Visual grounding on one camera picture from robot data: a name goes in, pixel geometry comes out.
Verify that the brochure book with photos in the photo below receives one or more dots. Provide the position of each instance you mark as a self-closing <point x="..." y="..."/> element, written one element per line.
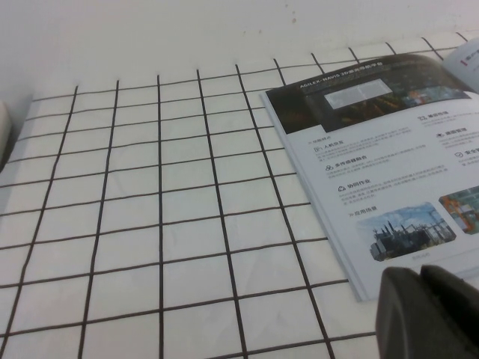
<point x="374" y="175"/>

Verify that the white rounded object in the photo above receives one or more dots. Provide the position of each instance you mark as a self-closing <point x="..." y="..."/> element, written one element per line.
<point x="3" y="134"/>

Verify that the white black-grid tablecloth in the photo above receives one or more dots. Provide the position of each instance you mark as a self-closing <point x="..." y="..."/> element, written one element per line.
<point x="149" y="209"/>

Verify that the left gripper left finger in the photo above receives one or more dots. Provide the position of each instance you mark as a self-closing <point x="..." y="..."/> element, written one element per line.
<point x="408" y="321"/>

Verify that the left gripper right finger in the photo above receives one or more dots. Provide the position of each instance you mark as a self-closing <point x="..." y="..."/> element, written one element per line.
<point x="456" y="306"/>

